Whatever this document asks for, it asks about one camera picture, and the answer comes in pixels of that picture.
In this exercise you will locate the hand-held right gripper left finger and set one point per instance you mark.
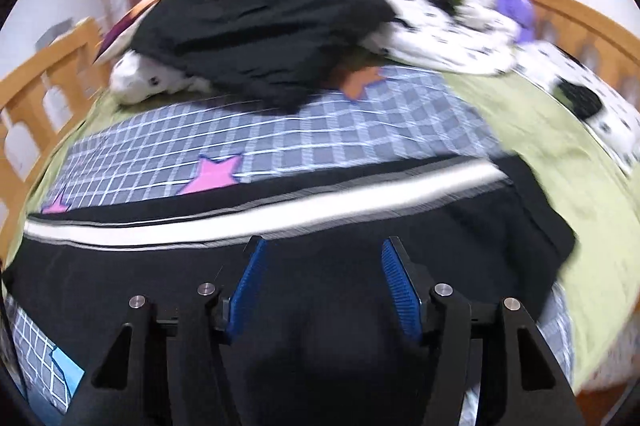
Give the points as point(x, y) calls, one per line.
point(247, 286)

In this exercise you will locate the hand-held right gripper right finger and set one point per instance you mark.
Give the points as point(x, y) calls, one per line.
point(400, 291)

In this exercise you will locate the black pants with white waistband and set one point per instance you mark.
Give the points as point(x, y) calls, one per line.
point(325, 281)

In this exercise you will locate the grey checked star-print blanket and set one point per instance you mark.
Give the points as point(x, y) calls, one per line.
point(300, 136)

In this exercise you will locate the green bed sheet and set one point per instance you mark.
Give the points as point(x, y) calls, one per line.
point(575, 186)

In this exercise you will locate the black garment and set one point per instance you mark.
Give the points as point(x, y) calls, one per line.
point(250, 36)

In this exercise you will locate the white strawberry-print pillow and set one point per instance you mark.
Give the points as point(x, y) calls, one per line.
point(610, 106)

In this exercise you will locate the purple and orange pillow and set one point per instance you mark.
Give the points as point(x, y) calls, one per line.
point(120, 31)

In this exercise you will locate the purple plush toy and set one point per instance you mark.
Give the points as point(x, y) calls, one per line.
point(515, 6)

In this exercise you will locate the wooden bed frame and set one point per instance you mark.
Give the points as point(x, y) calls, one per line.
point(30, 76)

